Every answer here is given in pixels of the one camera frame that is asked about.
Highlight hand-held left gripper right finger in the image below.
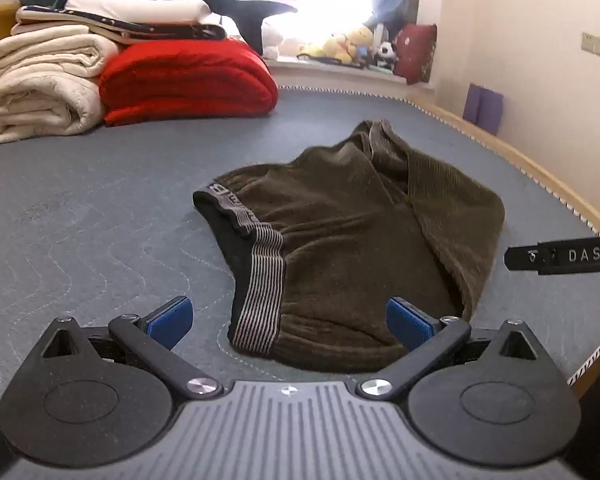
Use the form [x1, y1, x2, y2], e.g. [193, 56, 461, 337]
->
[357, 297, 543, 403]

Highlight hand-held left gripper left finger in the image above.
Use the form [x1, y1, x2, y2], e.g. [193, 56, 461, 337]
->
[40, 296, 224, 401]

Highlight olive brown corduroy pants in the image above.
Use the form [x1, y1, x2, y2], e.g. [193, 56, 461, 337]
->
[192, 119, 507, 373]

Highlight grey quilted mattress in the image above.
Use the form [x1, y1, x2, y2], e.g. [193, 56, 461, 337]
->
[0, 85, 600, 411]

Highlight purple bags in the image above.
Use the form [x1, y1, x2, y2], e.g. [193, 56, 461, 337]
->
[462, 83, 504, 136]

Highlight folded red quilt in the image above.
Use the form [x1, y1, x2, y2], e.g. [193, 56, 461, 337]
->
[99, 39, 280, 127]

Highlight white window sill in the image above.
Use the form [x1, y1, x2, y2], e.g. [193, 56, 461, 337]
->
[265, 57, 436, 92]

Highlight red cushion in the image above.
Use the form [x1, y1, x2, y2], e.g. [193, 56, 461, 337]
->
[394, 23, 438, 86]

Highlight folded cream blanket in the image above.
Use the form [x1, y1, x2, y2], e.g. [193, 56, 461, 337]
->
[0, 24, 121, 143]

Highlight panda plush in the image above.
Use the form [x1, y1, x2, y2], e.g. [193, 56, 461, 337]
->
[375, 41, 398, 68]

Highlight yellow bear plush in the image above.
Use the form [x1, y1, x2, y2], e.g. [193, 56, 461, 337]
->
[300, 25, 376, 66]

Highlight navy star-print blanket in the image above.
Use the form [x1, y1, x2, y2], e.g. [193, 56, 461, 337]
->
[15, 5, 228, 43]

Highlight white plush toy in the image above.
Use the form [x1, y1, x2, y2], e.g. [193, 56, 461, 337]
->
[262, 22, 301, 58]

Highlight folded white quilt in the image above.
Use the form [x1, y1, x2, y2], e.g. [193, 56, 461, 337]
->
[65, 0, 212, 26]

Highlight wooden bed frame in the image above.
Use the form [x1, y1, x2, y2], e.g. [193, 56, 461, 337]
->
[0, 2, 600, 401]

